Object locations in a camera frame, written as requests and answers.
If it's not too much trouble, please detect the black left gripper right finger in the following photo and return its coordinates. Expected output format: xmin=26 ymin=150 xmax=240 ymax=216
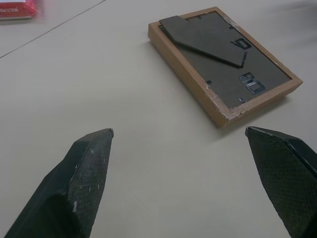
xmin=244 ymin=126 xmax=317 ymax=238

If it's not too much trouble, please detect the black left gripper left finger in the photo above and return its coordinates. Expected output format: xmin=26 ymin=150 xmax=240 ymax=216
xmin=4 ymin=128 xmax=114 ymax=238

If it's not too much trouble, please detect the red box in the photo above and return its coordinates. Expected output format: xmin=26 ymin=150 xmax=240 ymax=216
xmin=0 ymin=0 xmax=38 ymax=20

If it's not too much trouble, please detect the wooden picture frame face down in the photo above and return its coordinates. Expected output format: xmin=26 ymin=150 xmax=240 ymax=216
xmin=148 ymin=6 xmax=304 ymax=128

